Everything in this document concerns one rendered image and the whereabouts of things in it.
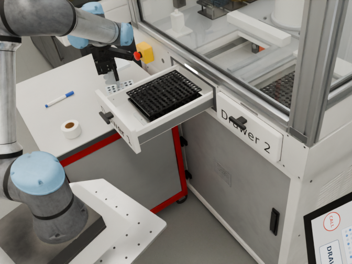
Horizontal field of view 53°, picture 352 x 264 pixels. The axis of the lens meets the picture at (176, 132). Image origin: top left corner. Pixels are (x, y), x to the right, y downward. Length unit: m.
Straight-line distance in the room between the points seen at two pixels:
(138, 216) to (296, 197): 0.50
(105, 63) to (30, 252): 0.75
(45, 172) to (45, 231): 0.19
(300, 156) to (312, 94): 0.21
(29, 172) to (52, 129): 0.60
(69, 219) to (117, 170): 0.61
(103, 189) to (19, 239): 0.29
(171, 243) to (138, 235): 0.86
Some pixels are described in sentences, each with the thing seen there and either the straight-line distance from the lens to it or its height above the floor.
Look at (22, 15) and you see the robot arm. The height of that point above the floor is 1.35.
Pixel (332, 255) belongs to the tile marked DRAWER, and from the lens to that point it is 0.77.
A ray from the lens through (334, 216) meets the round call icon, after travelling 0.80.
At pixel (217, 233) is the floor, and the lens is 1.94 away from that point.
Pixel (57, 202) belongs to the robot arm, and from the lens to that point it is 0.97.
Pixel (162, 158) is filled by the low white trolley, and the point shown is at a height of 0.44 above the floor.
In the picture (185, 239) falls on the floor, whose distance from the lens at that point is 1.94.
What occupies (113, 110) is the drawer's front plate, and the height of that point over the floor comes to 0.93.
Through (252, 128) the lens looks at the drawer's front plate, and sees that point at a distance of 1.14.
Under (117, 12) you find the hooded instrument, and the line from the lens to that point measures 2.04.
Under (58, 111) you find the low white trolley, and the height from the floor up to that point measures 0.76.
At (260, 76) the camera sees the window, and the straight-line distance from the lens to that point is 1.06.
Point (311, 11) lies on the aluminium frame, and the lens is 0.84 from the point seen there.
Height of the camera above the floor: 1.66
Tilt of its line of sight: 42 degrees down
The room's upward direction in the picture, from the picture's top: 9 degrees counter-clockwise
